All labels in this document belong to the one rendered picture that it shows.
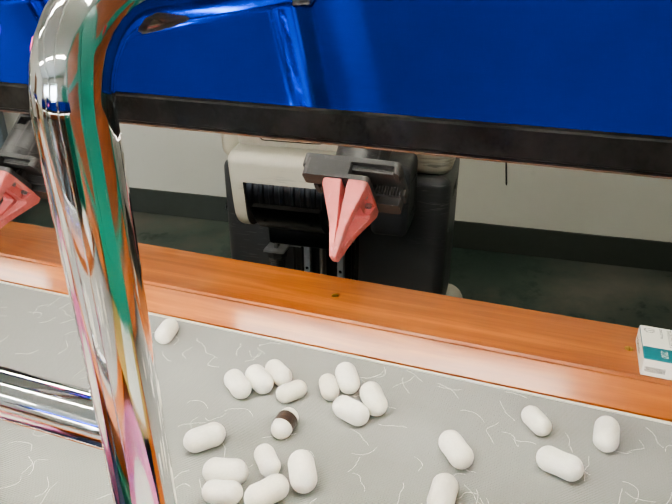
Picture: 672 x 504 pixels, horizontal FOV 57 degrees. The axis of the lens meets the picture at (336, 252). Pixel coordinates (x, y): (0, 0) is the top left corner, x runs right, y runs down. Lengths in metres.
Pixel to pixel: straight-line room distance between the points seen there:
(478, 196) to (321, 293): 1.91
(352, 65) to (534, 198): 2.31
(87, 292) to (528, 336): 0.53
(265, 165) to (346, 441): 0.66
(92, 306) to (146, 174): 2.84
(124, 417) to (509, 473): 0.38
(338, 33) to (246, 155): 0.84
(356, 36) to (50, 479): 0.43
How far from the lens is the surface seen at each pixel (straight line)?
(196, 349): 0.69
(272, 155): 1.12
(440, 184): 1.37
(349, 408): 0.57
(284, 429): 0.56
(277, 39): 0.32
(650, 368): 0.66
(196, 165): 2.90
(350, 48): 0.30
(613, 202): 2.62
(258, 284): 0.75
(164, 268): 0.81
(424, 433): 0.58
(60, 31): 0.19
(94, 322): 0.22
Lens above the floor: 1.12
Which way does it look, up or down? 26 degrees down
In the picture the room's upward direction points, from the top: straight up
